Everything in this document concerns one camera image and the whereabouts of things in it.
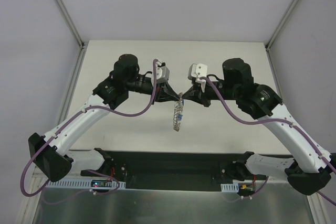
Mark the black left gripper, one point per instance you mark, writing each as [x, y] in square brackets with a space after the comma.
[158, 92]

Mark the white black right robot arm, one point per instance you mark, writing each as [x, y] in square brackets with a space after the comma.
[310, 167]

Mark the aluminium corner frame post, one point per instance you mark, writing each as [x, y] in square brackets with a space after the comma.
[70, 23]
[282, 23]

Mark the white slotted cable duct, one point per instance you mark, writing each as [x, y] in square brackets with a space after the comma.
[77, 183]
[230, 188]

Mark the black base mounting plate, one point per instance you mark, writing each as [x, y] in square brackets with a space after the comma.
[170, 171]

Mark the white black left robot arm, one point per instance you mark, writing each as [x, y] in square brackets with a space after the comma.
[51, 152]

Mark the white slotted cable duct right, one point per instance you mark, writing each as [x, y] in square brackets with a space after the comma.
[230, 188]

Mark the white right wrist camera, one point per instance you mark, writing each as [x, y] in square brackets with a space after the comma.
[197, 74]

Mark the silver disc with key rings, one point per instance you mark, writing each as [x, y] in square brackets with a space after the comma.
[178, 109]

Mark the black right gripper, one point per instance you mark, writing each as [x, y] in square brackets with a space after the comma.
[199, 95]

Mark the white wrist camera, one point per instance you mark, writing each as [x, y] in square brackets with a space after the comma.
[160, 73]
[197, 74]

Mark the aluminium corner frame post right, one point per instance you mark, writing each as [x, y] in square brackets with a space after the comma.
[282, 23]

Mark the aluminium corner frame post left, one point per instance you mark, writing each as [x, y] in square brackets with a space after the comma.
[70, 23]

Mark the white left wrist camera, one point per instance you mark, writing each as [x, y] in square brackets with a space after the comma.
[160, 73]

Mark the white slotted cable duct left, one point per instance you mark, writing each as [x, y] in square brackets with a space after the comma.
[77, 183]

